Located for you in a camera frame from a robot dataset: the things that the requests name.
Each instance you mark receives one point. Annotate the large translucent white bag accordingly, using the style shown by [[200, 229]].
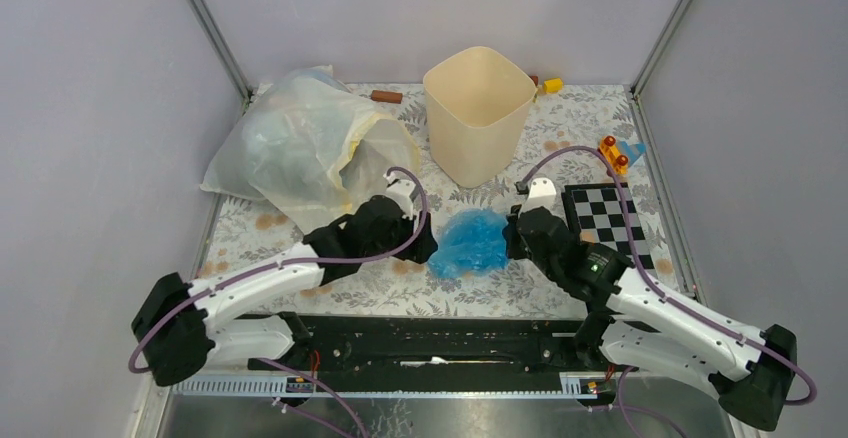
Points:
[[311, 148]]

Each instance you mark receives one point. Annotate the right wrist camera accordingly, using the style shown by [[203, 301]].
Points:
[[539, 193]]

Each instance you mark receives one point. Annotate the black white checkerboard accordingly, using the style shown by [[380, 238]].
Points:
[[594, 213]]

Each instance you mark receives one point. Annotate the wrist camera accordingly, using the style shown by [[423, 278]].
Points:
[[403, 192], [539, 193]]

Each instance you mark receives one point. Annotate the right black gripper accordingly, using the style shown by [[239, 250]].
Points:
[[510, 233]]

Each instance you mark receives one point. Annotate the cream plastic trash bin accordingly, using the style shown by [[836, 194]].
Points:
[[477, 102]]

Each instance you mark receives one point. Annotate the floral patterned table mat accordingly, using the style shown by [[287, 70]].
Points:
[[558, 129]]

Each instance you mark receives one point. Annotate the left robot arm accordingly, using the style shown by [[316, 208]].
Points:
[[181, 327]]

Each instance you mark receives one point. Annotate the aluminium frame post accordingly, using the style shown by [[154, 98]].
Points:
[[221, 48], [655, 55]]

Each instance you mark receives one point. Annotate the blue triangle piece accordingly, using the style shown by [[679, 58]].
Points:
[[633, 151]]

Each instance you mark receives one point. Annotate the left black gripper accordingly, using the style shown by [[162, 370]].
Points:
[[424, 246]]

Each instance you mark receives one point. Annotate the blue plastic trash bag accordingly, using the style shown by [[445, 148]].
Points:
[[471, 242]]

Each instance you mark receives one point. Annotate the orange toy car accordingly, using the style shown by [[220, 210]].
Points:
[[615, 156]]

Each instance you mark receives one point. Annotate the brown wooden cylinder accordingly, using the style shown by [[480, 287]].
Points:
[[385, 96]]

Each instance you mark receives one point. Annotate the right aluminium frame post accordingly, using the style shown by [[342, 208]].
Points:
[[655, 55]]

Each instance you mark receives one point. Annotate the left aluminium frame post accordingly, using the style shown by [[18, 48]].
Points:
[[221, 48]]

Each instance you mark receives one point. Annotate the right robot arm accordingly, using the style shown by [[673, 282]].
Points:
[[640, 322]]

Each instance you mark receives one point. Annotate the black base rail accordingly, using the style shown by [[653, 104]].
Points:
[[419, 357]]

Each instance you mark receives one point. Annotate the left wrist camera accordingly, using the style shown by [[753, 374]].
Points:
[[403, 192]]

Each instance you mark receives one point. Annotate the yellow cube block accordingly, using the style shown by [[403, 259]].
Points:
[[552, 86]]

